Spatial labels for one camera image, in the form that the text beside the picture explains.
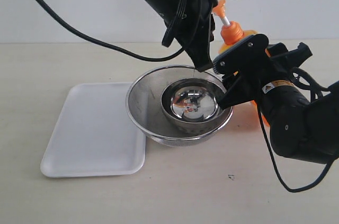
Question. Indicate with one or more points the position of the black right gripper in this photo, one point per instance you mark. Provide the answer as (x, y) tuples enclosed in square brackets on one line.
[(245, 85)]

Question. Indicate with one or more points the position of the orange pump soap bottle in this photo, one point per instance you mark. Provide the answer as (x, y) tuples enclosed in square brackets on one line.
[(231, 31)]

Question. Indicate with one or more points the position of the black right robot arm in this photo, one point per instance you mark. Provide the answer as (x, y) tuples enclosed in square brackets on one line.
[(302, 115)]

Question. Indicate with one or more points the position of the small stainless steel bowl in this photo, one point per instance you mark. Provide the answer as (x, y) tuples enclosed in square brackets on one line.
[(191, 105)]

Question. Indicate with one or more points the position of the steel mesh colander basin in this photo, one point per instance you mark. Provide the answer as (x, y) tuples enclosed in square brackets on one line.
[(145, 111)]

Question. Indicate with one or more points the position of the white rectangular plastic tray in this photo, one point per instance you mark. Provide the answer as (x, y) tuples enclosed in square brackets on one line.
[(94, 135)]

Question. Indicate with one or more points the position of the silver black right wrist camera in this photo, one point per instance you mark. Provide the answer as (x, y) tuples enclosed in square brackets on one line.
[(245, 52)]

